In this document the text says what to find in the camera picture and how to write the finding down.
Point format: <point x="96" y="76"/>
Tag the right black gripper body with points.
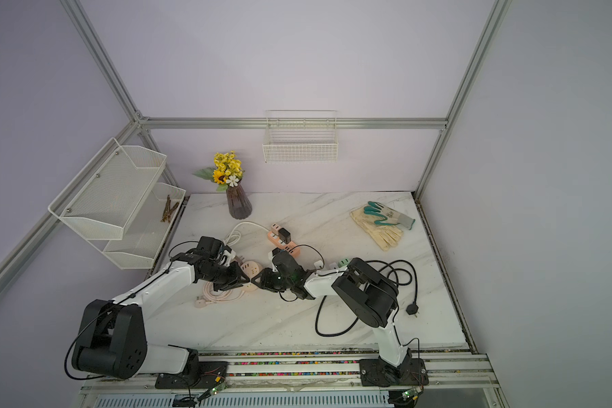
<point x="279" y="281"/>

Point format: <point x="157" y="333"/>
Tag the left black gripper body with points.
<point x="223" y="277"/>

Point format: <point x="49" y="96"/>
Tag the round pink power socket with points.
<point x="251" y="269"/>

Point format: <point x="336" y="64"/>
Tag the cream red power strip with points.
<point x="326" y="271"/>

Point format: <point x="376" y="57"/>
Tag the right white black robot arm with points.
<point x="370" y="296"/>

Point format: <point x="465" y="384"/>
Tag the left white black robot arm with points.
<point x="112" y="340"/>

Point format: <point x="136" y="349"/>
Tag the black plug adapter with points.
<point x="284" y="235"/>

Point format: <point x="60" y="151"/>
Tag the orange USB power strip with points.
<point x="291" y="247"/>

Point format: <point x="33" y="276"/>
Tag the dark ribbed vase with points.
<point x="238" y="203"/>

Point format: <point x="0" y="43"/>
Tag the brown clips on shelf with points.
<point x="170" y="208"/>

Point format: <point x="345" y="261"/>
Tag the lower white mesh shelf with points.
<point x="144" y="239"/>

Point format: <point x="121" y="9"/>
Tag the white mesh shelf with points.
<point x="144" y="239"/>
<point x="101" y="202"/>

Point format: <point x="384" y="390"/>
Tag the yellow artificial flowers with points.
<point x="226" y="172"/>

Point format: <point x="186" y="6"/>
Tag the beige work glove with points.
<point x="386" y="237"/>

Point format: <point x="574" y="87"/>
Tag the green grey work glove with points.
<point x="386" y="216"/>

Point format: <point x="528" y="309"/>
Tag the upper white mesh shelf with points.
<point x="101" y="202"/>

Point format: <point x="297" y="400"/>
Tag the white wire wall basket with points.
<point x="295" y="136"/>

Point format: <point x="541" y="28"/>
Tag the aluminium mounting rail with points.
<point x="308" y="379"/>

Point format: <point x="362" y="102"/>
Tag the aluminium frame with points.
<point x="216" y="65"/>

